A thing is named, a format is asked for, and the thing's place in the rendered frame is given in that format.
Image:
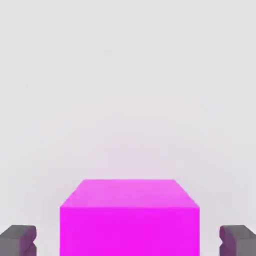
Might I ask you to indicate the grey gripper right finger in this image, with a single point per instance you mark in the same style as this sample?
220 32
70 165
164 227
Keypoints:
241 242

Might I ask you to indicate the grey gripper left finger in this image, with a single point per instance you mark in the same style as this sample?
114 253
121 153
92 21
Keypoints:
14 241

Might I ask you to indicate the small magenta cube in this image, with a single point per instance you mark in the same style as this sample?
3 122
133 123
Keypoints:
129 224

